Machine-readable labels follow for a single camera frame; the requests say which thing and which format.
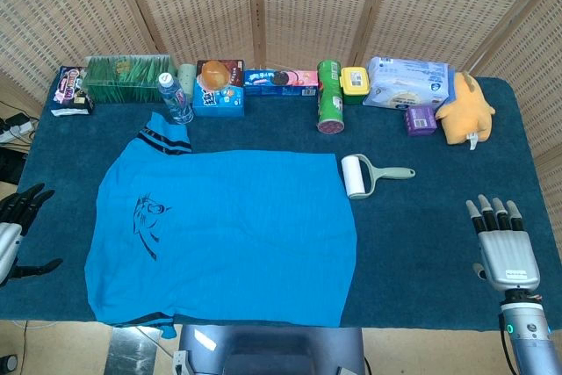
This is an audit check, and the black and silver left hand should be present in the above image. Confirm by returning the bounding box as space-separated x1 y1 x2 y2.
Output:
0 183 65 288

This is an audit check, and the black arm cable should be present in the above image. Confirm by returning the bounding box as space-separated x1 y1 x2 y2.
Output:
497 312 517 375

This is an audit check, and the purple pink snack bag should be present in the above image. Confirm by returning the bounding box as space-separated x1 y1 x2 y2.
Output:
50 65 96 118

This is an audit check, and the shiny metal floor plate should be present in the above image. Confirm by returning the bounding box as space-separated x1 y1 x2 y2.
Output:
104 326 160 375

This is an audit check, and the blue T-shirt with cat print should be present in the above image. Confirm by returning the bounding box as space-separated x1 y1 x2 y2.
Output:
83 112 357 341

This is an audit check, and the yellow plush toy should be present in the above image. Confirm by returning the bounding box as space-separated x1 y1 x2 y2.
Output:
434 70 496 151

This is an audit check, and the clear plastic water bottle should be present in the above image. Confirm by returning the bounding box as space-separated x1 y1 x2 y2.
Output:
157 71 195 125

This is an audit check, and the pale green lint roller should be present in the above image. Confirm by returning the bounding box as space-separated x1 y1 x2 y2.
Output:
341 154 416 200

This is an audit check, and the white power strip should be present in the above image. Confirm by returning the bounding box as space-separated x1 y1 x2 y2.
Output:
0 113 36 144

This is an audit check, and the yellow lidded container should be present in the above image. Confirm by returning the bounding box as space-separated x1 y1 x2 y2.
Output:
340 66 369 106

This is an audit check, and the pale green roll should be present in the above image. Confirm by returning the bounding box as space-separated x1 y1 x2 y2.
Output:
177 62 197 97

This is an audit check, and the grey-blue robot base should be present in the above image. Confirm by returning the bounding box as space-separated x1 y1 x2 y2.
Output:
177 324 366 375

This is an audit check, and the blue pink cookie box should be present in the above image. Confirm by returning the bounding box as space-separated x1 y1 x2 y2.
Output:
242 69 320 98

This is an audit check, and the woven bamboo folding screen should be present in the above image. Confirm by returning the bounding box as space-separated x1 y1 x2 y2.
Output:
0 0 562 375

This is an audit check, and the small purple box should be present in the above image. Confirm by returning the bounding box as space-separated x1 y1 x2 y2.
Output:
403 105 439 138

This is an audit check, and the dark blue table cloth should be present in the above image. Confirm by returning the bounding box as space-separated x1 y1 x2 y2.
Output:
0 68 557 332

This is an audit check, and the green grass pattern box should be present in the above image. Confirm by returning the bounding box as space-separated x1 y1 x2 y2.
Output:
83 54 177 105

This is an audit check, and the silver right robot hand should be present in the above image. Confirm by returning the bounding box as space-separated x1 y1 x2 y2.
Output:
465 193 542 292

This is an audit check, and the blue box with bun picture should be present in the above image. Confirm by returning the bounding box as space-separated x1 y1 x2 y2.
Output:
192 59 246 119

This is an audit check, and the green chips can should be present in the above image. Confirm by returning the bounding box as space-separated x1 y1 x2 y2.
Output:
316 59 346 134

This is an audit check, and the black equipment case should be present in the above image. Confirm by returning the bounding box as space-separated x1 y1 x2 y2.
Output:
0 146 30 185

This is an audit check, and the white blue wipes pack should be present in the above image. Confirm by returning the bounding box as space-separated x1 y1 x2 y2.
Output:
362 56 456 112

